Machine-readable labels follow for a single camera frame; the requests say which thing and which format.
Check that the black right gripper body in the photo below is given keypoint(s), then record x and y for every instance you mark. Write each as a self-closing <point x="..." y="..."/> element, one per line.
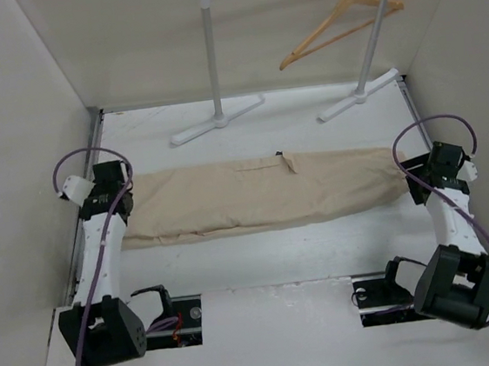
<point x="421" y="170"/>

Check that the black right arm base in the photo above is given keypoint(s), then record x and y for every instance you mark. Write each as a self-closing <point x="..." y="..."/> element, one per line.
<point x="382" y="303"/>

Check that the beige cargo trousers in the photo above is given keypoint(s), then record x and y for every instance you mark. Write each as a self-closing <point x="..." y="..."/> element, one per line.
<point x="192" y="204"/>

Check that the white metal clothes rack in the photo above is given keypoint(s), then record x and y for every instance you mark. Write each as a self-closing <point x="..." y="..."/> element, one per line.
<point x="364" y="89"/>

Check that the aluminium side rail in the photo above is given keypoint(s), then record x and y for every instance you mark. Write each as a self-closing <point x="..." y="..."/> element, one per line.
<point x="422" y="129"/>
<point x="77" y="188"/>

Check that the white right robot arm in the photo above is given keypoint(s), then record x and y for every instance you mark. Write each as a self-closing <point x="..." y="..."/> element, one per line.
<point x="454" y="285"/>

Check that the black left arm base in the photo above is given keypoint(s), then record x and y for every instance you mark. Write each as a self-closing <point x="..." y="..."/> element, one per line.
<point x="180" y="326"/>

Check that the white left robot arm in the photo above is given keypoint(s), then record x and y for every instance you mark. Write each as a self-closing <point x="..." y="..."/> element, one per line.
<point x="102" y="327"/>

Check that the left aluminium side rail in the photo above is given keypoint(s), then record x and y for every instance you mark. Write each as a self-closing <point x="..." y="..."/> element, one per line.
<point x="77" y="188"/>

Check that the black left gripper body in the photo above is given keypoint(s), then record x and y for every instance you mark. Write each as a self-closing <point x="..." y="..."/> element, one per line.
<point x="92" y="193"/>

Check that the right aluminium side rail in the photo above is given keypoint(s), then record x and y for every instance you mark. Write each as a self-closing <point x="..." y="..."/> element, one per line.
<point x="422" y="129"/>

